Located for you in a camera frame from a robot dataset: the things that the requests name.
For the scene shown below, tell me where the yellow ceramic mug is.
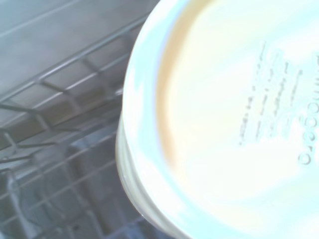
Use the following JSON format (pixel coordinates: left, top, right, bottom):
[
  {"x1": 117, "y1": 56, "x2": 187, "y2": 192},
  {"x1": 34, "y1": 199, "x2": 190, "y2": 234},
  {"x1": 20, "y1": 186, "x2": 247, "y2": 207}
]
[{"x1": 115, "y1": 0, "x2": 319, "y2": 239}]

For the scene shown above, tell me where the grey wire dishwasher rack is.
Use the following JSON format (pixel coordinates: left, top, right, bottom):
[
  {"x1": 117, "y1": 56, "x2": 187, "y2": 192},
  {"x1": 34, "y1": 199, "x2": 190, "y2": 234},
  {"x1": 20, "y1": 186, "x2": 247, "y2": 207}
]
[{"x1": 0, "y1": 11, "x2": 162, "y2": 239}]

